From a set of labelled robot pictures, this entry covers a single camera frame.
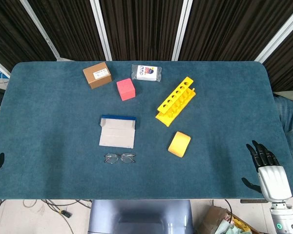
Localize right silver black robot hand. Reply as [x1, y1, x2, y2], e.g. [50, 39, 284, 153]
[241, 140, 293, 203]

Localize thin wire-frame eyeglasses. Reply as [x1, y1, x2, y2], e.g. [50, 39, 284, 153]
[104, 153, 136, 164]

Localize grey box with blue edge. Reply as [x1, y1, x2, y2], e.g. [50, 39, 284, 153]
[98, 114, 137, 149]

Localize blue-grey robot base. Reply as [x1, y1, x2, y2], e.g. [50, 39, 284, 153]
[87, 199, 194, 234]

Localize dark table control panel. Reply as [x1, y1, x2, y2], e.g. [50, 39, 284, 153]
[240, 199, 270, 204]

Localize person leg in blue jeans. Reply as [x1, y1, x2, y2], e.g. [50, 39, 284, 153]
[273, 90, 293, 181]

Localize teal felt table cloth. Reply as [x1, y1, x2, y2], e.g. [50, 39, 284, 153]
[0, 60, 293, 200]

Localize cardboard box with rubbish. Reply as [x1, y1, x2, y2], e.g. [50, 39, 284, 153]
[197, 205, 257, 234]

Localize yellow sponge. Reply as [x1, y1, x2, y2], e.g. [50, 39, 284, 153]
[167, 131, 192, 158]

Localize dark brown pleated curtain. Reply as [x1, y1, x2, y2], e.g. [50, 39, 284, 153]
[179, 0, 293, 61]
[0, 0, 57, 71]
[100, 0, 184, 61]
[263, 23, 293, 95]
[26, 0, 105, 61]

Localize yellow test tube rack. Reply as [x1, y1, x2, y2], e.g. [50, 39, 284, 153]
[155, 76, 197, 128]

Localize brown cardboard box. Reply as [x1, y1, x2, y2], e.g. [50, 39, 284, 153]
[82, 61, 113, 90]

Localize pink foam cube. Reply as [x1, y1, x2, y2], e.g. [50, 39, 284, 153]
[116, 78, 137, 101]

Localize white packet in plastic bag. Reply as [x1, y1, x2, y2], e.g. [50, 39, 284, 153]
[131, 63, 163, 82]

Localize black tangled cables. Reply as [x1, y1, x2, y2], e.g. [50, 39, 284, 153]
[0, 199, 92, 234]

